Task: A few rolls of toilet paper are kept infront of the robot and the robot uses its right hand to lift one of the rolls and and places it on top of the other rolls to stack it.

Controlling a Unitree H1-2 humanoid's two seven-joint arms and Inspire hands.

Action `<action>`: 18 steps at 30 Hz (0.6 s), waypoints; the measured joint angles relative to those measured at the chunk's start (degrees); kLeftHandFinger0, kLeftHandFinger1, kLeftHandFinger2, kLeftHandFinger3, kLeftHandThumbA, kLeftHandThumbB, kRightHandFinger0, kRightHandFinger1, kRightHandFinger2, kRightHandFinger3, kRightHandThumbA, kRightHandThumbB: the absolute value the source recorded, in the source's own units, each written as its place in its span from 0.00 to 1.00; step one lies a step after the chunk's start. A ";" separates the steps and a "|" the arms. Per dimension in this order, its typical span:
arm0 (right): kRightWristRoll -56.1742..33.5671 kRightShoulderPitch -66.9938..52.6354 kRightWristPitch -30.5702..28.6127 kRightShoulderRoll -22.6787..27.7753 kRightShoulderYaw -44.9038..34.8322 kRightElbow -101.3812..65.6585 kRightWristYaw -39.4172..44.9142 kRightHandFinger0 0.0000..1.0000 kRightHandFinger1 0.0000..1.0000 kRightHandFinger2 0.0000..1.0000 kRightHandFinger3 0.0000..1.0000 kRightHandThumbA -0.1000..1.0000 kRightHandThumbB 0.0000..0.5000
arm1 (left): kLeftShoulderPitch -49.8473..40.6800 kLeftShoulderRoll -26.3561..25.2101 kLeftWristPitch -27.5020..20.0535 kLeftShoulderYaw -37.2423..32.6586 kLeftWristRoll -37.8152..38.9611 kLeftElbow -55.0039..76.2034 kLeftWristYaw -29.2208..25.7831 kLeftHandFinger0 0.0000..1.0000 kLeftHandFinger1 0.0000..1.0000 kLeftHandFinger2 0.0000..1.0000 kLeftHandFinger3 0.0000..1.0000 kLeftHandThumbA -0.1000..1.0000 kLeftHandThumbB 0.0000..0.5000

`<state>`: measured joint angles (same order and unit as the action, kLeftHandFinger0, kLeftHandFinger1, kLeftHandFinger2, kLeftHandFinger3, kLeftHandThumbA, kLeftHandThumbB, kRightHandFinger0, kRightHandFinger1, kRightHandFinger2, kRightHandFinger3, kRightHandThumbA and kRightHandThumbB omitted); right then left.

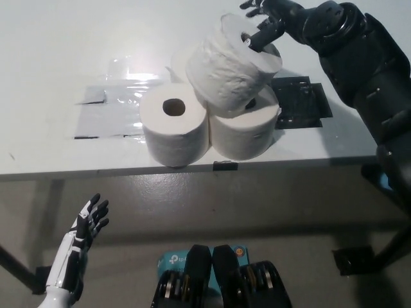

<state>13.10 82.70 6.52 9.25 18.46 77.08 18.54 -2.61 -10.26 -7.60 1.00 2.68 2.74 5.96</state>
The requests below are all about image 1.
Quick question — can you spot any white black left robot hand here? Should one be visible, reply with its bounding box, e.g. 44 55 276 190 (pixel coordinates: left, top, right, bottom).
44 193 110 291

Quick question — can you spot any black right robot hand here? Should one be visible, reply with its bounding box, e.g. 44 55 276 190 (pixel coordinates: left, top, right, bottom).
240 0 301 52

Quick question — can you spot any crinkled white toilet paper roll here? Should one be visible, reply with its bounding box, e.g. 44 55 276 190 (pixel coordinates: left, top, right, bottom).
185 12 284 118

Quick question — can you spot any smooth white toilet paper roll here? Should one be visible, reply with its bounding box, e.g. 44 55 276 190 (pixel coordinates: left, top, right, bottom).
208 86 279 161
165 43 283 87
139 83 211 167

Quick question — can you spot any black slanted table leg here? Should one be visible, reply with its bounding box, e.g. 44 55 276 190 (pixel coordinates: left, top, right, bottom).
0 240 39 291
374 221 411 273

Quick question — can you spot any black taped table patch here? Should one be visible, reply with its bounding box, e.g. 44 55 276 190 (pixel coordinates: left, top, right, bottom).
271 76 333 131

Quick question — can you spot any teal tp-link box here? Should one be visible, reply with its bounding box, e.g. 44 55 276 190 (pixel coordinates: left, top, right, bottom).
156 243 250 286

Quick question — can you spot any clear plastic sheet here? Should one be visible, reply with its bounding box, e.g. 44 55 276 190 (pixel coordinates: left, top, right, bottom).
66 56 174 141

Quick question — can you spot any small black tape strip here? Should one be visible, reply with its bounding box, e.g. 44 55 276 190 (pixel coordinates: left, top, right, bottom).
213 160 239 171

